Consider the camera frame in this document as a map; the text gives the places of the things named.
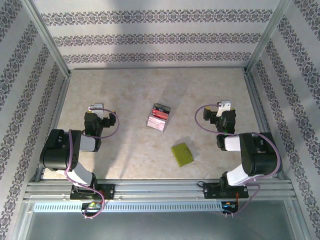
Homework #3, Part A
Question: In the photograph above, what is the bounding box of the olive green card holder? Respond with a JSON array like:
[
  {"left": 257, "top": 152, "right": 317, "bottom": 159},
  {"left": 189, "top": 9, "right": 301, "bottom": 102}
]
[{"left": 170, "top": 142, "right": 195, "bottom": 168}]

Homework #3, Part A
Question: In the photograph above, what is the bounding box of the pink white patterned card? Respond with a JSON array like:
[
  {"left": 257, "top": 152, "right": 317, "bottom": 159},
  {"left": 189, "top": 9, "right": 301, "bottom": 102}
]
[{"left": 145, "top": 114, "right": 166, "bottom": 132}]

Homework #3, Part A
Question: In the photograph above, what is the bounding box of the black credit card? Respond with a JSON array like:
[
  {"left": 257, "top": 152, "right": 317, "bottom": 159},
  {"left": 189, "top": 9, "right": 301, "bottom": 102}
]
[{"left": 152, "top": 102, "right": 172, "bottom": 114}]

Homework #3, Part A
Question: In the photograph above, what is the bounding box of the clear acrylic card box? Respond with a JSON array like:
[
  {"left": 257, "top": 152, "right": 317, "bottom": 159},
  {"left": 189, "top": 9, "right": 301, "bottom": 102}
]
[{"left": 144, "top": 102, "right": 172, "bottom": 133}]

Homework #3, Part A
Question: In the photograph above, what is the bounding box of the dark red credit card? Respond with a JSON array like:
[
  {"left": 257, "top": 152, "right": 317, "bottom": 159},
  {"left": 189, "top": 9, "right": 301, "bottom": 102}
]
[{"left": 150, "top": 107, "right": 170, "bottom": 121}]

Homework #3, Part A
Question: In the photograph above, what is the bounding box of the grey metal sheet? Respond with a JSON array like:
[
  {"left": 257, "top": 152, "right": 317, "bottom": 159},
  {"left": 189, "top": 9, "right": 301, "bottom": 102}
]
[{"left": 14, "top": 199, "right": 307, "bottom": 240}]

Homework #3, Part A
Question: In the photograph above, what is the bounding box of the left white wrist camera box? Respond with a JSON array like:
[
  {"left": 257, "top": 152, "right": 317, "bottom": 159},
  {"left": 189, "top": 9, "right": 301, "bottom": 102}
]
[{"left": 88, "top": 102, "right": 105, "bottom": 119}]

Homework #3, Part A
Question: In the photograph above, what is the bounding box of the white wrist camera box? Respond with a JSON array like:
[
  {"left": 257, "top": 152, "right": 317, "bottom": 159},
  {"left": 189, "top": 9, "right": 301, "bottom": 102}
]
[
  {"left": 215, "top": 99, "right": 232, "bottom": 118},
  {"left": 88, "top": 102, "right": 105, "bottom": 119}
]

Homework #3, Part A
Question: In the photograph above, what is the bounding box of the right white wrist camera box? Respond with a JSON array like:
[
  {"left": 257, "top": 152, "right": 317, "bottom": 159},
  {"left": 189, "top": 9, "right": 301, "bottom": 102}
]
[{"left": 215, "top": 99, "right": 232, "bottom": 118}]

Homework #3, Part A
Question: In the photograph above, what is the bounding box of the aluminium side rail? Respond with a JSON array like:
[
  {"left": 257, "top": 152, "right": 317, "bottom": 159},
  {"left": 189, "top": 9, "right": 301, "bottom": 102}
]
[
  {"left": 243, "top": 69, "right": 286, "bottom": 181},
  {"left": 33, "top": 72, "right": 72, "bottom": 182}
]

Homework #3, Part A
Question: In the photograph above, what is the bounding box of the aluminium back rail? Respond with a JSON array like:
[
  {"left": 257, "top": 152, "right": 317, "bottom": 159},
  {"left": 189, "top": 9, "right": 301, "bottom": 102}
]
[{"left": 68, "top": 65, "right": 247, "bottom": 72}]

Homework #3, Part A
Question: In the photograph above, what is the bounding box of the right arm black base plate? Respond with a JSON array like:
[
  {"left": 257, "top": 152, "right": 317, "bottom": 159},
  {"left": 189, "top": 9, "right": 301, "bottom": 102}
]
[{"left": 203, "top": 182, "right": 250, "bottom": 200}]

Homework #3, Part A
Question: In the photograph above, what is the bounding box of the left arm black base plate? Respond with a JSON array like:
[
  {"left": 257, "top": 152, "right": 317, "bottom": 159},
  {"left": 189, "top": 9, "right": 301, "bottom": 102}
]
[{"left": 69, "top": 183, "right": 116, "bottom": 201}]

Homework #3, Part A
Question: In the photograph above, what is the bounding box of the aluminium front rail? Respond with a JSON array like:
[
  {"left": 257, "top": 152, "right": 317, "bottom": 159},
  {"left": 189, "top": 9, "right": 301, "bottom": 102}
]
[{"left": 23, "top": 178, "right": 297, "bottom": 202}]

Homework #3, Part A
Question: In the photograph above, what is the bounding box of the aluminium frame post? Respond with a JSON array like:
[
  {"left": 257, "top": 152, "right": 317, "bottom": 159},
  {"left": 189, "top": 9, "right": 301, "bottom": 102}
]
[
  {"left": 21, "top": 0, "right": 72, "bottom": 77},
  {"left": 243, "top": 0, "right": 293, "bottom": 76}
]

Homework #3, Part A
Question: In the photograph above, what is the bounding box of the slotted grey cable duct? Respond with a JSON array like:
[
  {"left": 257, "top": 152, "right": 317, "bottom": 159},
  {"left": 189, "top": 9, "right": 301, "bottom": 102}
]
[{"left": 33, "top": 201, "right": 224, "bottom": 213}]

